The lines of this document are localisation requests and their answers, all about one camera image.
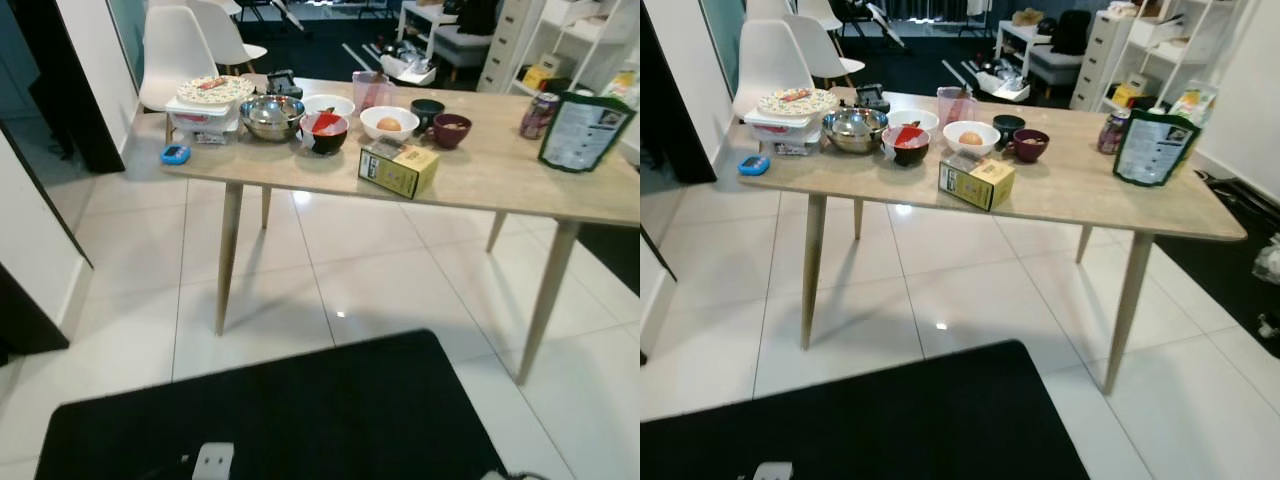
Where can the white ceramic bowl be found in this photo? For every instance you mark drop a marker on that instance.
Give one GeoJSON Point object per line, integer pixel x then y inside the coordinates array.
{"type": "Point", "coordinates": [955, 148]}
{"type": "Point", "coordinates": [335, 103]}
{"type": "Point", "coordinates": [372, 125]}
{"type": "Point", "coordinates": [915, 118]}

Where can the blue digital timer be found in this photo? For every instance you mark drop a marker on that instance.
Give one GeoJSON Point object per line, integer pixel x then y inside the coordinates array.
{"type": "Point", "coordinates": [754, 165]}
{"type": "Point", "coordinates": [175, 154]}

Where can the maroon mug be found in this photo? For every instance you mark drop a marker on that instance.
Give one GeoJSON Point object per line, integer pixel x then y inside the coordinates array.
{"type": "Point", "coordinates": [452, 135]}
{"type": "Point", "coordinates": [1030, 150]}

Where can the dark green mug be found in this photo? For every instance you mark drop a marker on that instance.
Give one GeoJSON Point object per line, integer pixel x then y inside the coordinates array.
{"type": "Point", "coordinates": [1008, 130]}
{"type": "Point", "coordinates": [427, 112]}

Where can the black handheld controller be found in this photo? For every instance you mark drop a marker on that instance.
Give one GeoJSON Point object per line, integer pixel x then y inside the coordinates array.
{"type": "Point", "coordinates": [284, 84]}
{"type": "Point", "coordinates": [872, 97]}

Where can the purple drink can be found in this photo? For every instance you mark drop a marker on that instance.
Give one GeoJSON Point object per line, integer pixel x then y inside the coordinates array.
{"type": "Point", "coordinates": [1112, 133]}
{"type": "Point", "coordinates": [538, 117]}

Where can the small yellow box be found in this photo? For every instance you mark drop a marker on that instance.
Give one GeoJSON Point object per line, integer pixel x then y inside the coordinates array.
{"type": "Point", "coordinates": [538, 78]}
{"type": "Point", "coordinates": [1128, 96]}

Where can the steel mixing bowl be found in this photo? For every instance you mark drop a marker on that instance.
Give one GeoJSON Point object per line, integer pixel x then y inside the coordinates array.
{"type": "Point", "coordinates": [272, 120]}
{"type": "Point", "coordinates": [855, 132]}

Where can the round orange fruit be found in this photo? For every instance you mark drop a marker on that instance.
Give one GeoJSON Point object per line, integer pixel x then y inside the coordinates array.
{"type": "Point", "coordinates": [389, 124]}
{"type": "Point", "coordinates": [970, 138]}

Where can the green stand-up pouch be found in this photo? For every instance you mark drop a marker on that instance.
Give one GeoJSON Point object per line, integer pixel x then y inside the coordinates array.
{"type": "Point", "coordinates": [1155, 148]}
{"type": "Point", "coordinates": [585, 132]}

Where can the black floor mat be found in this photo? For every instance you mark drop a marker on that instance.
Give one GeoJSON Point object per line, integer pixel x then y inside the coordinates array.
{"type": "Point", "coordinates": [880, 420]}
{"type": "Point", "coordinates": [300, 410]}

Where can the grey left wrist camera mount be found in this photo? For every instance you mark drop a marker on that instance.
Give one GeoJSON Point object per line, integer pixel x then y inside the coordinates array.
{"type": "Point", "coordinates": [772, 472]}
{"type": "Point", "coordinates": [213, 463]}

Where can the white open shelf rack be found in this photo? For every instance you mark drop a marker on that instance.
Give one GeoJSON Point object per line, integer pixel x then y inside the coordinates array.
{"type": "Point", "coordinates": [590, 40]}
{"type": "Point", "coordinates": [1180, 40]}

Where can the white side table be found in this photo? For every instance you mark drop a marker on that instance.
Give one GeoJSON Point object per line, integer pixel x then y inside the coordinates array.
{"type": "Point", "coordinates": [1015, 40]}
{"type": "Point", "coordinates": [420, 20]}

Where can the white food container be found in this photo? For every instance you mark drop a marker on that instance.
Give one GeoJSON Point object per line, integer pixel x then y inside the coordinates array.
{"type": "Point", "coordinates": [780, 135]}
{"type": "Point", "coordinates": [200, 120]}

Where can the white plastic chair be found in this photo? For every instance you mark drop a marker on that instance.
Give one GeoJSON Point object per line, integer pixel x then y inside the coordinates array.
{"type": "Point", "coordinates": [172, 50]}
{"type": "Point", "coordinates": [825, 40]}
{"type": "Point", "coordinates": [770, 60]}
{"type": "Point", "coordinates": [225, 30]}

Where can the red and black bowl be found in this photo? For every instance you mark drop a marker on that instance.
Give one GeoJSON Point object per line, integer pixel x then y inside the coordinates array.
{"type": "Point", "coordinates": [908, 152]}
{"type": "Point", "coordinates": [325, 140]}

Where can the yellow coffee box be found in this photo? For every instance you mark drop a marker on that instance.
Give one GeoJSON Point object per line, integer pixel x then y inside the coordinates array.
{"type": "Point", "coordinates": [405, 170]}
{"type": "Point", "coordinates": [985, 185]}

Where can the red snack packet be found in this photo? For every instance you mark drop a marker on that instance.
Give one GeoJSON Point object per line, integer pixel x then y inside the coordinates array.
{"type": "Point", "coordinates": [213, 85]}
{"type": "Point", "coordinates": [796, 97]}

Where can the light wooden table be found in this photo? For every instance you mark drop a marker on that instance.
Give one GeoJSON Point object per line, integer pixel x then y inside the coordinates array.
{"type": "Point", "coordinates": [1080, 190]}
{"type": "Point", "coordinates": [500, 170]}

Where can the pink measuring jug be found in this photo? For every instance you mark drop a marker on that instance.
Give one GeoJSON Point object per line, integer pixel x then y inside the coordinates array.
{"type": "Point", "coordinates": [955, 105]}
{"type": "Point", "coordinates": [372, 92]}

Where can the white drawer cabinet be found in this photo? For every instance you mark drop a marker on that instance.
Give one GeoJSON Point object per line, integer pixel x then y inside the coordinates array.
{"type": "Point", "coordinates": [505, 45]}
{"type": "Point", "coordinates": [1098, 60]}

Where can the yellow green snack packet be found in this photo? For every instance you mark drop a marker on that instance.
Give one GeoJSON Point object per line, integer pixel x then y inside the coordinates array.
{"type": "Point", "coordinates": [622, 88]}
{"type": "Point", "coordinates": [1195, 102]}

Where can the black bag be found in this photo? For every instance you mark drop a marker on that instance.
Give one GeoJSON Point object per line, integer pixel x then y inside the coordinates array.
{"type": "Point", "coordinates": [410, 68]}
{"type": "Point", "coordinates": [1000, 85]}

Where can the black backpack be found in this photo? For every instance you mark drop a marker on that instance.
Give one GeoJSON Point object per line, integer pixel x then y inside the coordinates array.
{"type": "Point", "coordinates": [1072, 32]}
{"type": "Point", "coordinates": [480, 15]}

